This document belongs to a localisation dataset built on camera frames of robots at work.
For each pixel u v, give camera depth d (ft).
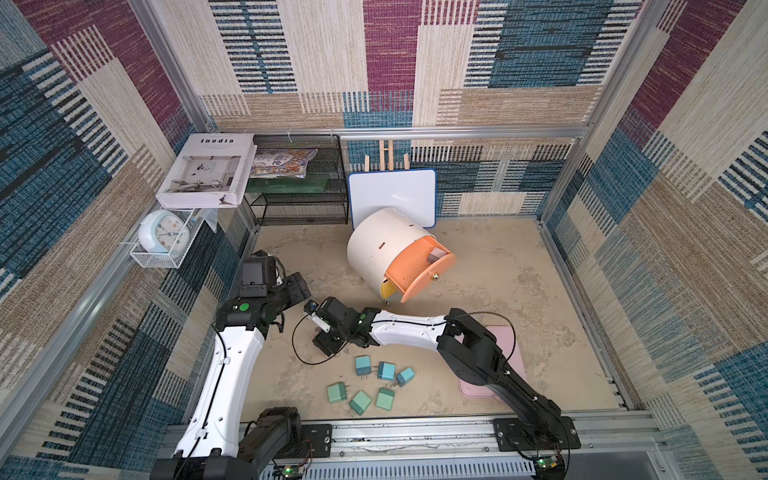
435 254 2.79
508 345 2.79
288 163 2.75
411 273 2.70
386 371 2.71
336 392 2.60
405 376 2.65
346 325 2.30
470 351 1.80
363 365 2.79
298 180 3.04
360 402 2.55
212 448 1.23
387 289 2.74
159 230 2.12
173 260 2.10
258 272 1.85
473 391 2.53
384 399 2.60
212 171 2.45
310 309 2.60
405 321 2.00
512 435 2.43
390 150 3.18
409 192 3.35
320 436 2.45
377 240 2.99
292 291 2.25
